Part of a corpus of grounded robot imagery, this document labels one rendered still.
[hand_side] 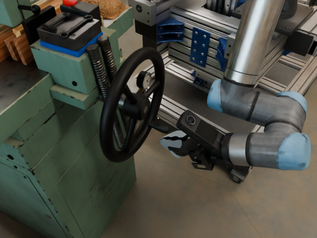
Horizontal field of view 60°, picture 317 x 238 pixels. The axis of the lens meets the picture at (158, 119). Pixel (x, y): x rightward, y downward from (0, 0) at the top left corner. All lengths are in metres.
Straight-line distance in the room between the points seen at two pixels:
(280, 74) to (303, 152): 1.35
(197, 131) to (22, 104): 0.38
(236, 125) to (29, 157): 1.07
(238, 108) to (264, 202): 0.92
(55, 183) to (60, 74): 0.34
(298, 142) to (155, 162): 1.06
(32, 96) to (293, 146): 0.54
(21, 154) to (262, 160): 0.52
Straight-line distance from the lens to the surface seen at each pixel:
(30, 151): 0.71
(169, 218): 1.39
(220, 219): 1.42
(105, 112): 0.55
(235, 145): 0.62
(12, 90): 0.66
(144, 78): 0.96
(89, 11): 0.65
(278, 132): 0.61
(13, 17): 0.73
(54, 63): 0.64
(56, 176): 0.83
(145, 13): 1.26
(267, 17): 0.63
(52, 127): 0.73
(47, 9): 0.72
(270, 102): 0.66
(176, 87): 1.66
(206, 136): 0.63
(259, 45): 0.64
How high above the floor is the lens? 1.28
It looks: 47 degrees down
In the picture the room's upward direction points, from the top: straight up
